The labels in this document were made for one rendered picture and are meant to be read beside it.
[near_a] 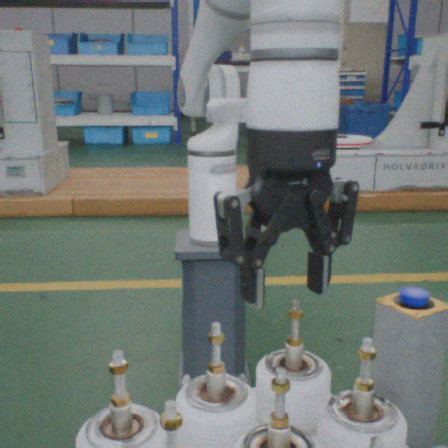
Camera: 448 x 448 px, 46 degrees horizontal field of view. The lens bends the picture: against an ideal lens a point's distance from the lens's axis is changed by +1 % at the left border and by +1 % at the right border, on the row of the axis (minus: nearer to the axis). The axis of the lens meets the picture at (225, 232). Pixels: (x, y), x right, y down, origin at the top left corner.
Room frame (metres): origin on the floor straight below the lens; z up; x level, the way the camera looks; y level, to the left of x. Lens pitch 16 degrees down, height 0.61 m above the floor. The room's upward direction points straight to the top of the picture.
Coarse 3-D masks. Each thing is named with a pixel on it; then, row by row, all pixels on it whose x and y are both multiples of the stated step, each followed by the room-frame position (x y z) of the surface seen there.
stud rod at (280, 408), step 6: (276, 372) 0.45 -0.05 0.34; (282, 372) 0.45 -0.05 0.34; (276, 378) 0.45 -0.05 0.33; (282, 378) 0.45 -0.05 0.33; (282, 384) 0.45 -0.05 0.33; (276, 396) 0.45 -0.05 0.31; (282, 396) 0.45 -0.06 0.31; (276, 402) 0.45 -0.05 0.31; (282, 402) 0.45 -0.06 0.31; (276, 408) 0.45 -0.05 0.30; (282, 408) 0.45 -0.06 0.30; (276, 414) 0.45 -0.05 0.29; (282, 414) 0.45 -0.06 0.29
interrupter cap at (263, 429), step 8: (256, 432) 0.47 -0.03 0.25; (264, 432) 0.47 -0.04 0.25; (296, 432) 0.47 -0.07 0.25; (304, 432) 0.47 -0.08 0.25; (248, 440) 0.46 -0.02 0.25; (256, 440) 0.46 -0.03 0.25; (264, 440) 0.46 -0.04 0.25; (296, 440) 0.46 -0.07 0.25; (304, 440) 0.46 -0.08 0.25; (312, 440) 0.46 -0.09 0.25
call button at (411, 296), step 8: (400, 288) 0.68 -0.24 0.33; (408, 288) 0.68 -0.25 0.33; (416, 288) 0.68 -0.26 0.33; (400, 296) 0.67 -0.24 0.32; (408, 296) 0.66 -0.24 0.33; (416, 296) 0.65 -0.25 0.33; (424, 296) 0.66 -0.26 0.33; (408, 304) 0.66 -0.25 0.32; (416, 304) 0.65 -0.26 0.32; (424, 304) 0.66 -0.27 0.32
